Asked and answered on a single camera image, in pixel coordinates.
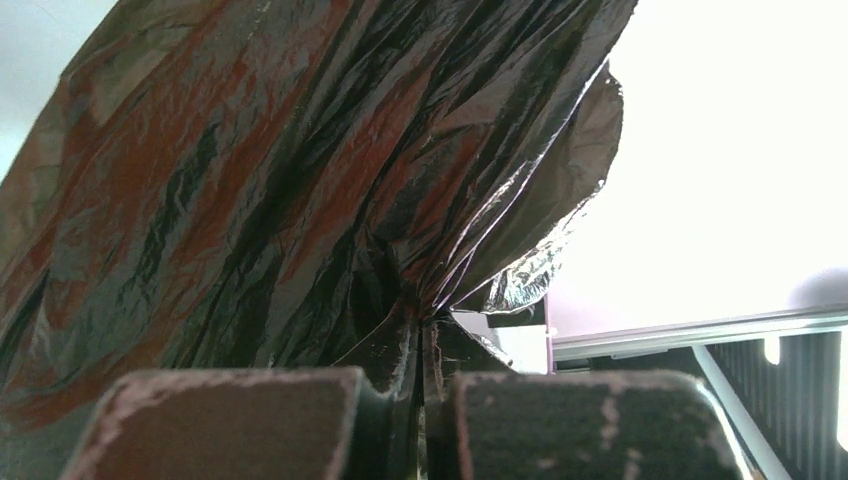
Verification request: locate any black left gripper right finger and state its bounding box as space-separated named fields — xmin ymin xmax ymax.
xmin=437 ymin=370 xmax=752 ymax=479

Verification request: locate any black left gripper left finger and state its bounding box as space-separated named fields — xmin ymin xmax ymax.
xmin=59 ymin=367 xmax=372 ymax=480

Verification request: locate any black plastic trash bag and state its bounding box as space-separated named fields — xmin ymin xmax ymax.
xmin=1 ymin=1 xmax=636 ymax=479

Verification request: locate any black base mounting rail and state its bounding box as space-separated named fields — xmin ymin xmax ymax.
xmin=553 ymin=305 xmax=847 ymax=479

